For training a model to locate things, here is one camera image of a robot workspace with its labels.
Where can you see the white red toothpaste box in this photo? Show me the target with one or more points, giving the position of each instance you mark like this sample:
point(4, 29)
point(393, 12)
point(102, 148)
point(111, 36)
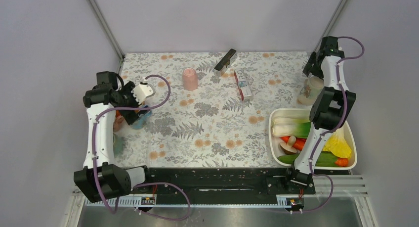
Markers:
point(243, 85)

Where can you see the green bok choy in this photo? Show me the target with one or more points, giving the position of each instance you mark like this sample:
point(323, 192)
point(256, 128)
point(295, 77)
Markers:
point(285, 126)

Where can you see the cream painted mug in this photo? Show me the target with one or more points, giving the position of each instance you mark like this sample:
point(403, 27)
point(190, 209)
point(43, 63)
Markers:
point(310, 91)

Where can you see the blue butterfly mug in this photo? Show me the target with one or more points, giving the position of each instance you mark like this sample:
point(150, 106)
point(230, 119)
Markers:
point(142, 119)

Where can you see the green glazed mug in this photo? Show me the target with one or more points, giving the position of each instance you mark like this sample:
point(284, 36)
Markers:
point(118, 145)

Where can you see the yellow napa cabbage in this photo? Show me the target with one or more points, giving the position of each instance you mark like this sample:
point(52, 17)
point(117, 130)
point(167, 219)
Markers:
point(337, 145)

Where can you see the light pink cup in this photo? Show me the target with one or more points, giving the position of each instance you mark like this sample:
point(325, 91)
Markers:
point(190, 79)

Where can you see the orange carrot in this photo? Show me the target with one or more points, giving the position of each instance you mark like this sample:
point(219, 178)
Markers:
point(299, 144)

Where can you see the green cucumber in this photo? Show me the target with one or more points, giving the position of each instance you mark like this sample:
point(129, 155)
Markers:
point(326, 159)

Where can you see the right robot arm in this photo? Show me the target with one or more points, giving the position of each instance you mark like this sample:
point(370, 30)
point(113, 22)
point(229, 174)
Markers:
point(328, 113)

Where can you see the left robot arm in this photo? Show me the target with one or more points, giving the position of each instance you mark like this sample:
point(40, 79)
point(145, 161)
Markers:
point(100, 178)

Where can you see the white plastic basin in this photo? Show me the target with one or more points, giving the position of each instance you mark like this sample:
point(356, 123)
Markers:
point(301, 113)

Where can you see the white slotted cable duct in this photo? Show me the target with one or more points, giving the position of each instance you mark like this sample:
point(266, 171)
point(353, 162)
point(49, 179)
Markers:
point(207, 201)

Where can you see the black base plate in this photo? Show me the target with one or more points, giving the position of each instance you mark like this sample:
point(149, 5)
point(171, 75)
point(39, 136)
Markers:
point(188, 182)

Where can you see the pink dotted mug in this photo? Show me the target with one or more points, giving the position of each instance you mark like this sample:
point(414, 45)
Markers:
point(118, 123)

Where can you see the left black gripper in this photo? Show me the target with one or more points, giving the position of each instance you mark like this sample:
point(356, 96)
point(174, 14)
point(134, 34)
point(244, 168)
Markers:
point(131, 116)

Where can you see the brown mushroom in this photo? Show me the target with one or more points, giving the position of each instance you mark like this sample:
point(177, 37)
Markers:
point(287, 145)

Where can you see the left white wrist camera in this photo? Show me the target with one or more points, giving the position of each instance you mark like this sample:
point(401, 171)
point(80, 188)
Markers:
point(142, 91)

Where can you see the floral tablecloth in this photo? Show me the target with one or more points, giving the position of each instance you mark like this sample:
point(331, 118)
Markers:
point(210, 126)

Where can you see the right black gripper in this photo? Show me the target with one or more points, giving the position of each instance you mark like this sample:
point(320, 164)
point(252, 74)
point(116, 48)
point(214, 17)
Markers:
point(314, 70)

